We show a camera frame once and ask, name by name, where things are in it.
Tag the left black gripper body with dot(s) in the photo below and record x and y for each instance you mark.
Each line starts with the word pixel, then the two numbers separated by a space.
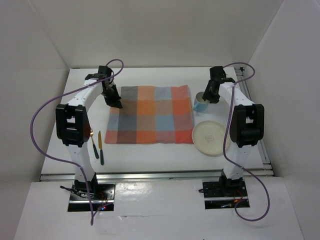
pixel 111 94

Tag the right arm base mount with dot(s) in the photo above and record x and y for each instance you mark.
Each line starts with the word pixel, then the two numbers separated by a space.
pixel 217 196

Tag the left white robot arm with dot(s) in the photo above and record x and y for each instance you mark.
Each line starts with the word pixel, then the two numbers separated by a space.
pixel 73 126

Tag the gold fork green handle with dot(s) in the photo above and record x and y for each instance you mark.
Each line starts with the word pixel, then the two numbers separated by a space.
pixel 94 148

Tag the blue mug cream inside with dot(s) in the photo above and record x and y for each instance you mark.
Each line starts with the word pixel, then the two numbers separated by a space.
pixel 200 105

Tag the cream round plate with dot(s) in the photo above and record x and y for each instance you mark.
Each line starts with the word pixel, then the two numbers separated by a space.
pixel 208 137

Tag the front aluminium rail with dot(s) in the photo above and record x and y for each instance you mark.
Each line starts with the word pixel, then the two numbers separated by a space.
pixel 152 176

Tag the gold knife green handle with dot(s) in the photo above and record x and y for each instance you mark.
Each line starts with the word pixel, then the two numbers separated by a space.
pixel 102 162

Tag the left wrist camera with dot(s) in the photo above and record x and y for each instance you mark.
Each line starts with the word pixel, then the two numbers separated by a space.
pixel 103 72

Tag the checkered orange blue cloth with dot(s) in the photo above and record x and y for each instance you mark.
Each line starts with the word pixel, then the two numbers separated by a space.
pixel 151 115

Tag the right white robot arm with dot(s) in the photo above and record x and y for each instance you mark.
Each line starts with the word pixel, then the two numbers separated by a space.
pixel 245 127

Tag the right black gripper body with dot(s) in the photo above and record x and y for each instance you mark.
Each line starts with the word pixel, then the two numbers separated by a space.
pixel 212 96

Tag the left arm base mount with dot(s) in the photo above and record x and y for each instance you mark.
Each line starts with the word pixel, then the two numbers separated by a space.
pixel 102 199

